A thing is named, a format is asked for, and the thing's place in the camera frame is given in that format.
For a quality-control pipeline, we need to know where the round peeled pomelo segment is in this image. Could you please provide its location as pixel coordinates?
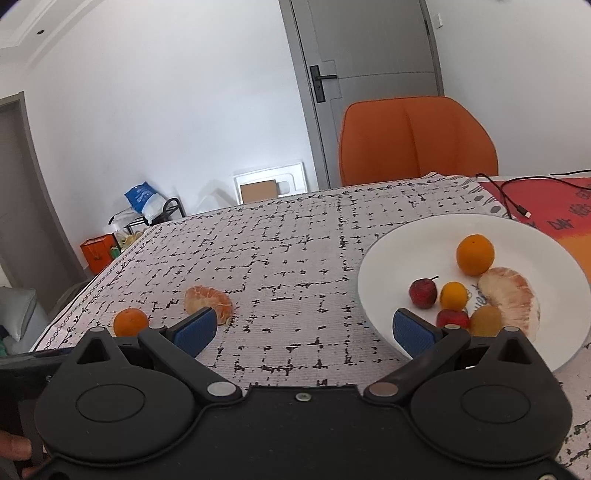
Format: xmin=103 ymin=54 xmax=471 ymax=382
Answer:
xmin=184 ymin=285 xmax=233 ymax=326

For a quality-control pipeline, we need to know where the long peeled pomelo segment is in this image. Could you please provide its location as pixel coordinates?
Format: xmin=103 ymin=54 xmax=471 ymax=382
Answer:
xmin=478 ymin=267 xmax=541 ymax=341

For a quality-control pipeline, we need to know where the person's hand on handle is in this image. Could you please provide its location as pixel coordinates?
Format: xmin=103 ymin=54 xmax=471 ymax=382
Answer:
xmin=0 ymin=431 xmax=38 ymax=479

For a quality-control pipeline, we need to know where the red small fruit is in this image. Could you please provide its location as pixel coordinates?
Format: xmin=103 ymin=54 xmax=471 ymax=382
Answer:
xmin=436 ymin=309 xmax=471 ymax=330

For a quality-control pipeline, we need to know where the orange mandarin on cloth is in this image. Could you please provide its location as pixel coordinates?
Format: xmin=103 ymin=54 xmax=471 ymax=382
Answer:
xmin=113 ymin=308 xmax=149 ymax=337

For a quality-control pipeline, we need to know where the dark red small apple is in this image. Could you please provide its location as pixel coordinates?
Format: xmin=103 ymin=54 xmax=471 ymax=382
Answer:
xmin=409 ymin=276 xmax=438 ymax=310

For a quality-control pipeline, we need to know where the small orange on plate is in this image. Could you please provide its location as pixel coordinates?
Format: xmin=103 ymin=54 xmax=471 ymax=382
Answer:
xmin=440 ymin=282 xmax=469 ymax=311

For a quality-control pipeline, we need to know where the yellow-brown small fruit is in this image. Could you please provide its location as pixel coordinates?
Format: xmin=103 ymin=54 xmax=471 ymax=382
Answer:
xmin=470 ymin=305 xmax=503 ymax=337

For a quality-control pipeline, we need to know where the grey cushion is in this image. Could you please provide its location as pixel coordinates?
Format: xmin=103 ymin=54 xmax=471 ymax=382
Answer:
xmin=0 ymin=286 xmax=49 ymax=356

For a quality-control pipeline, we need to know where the large orange on plate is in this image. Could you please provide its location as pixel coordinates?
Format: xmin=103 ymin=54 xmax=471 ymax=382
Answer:
xmin=456 ymin=234 xmax=495 ymax=277

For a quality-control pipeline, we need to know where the orange box on floor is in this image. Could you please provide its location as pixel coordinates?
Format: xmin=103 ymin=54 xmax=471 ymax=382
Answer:
xmin=80 ymin=234 xmax=121 ymax=275

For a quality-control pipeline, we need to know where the grey side door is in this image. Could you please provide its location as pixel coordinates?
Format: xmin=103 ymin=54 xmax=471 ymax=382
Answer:
xmin=0 ymin=92 xmax=86 ymax=315

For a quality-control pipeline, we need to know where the white round plate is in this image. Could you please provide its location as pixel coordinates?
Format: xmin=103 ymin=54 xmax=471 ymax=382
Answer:
xmin=358 ymin=213 xmax=590 ymax=371

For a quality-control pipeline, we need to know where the blue white plastic bag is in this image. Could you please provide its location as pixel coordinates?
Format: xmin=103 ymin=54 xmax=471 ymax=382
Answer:
xmin=124 ymin=182 xmax=166 ymax=225

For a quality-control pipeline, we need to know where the orange chair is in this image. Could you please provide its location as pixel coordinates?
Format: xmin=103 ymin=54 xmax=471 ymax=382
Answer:
xmin=339 ymin=96 xmax=499 ymax=186

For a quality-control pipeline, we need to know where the black wire rack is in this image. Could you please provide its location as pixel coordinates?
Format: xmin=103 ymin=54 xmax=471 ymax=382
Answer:
xmin=109 ymin=197 xmax=188 ymax=234

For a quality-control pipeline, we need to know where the black usb cable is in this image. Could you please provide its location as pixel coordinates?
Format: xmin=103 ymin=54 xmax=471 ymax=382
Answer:
xmin=474 ymin=169 xmax=591 ymax=220

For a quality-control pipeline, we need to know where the black door handle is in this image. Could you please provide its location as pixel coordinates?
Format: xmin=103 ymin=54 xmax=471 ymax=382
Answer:
xmin=310 ymin=65 xmax=338 ymax=103

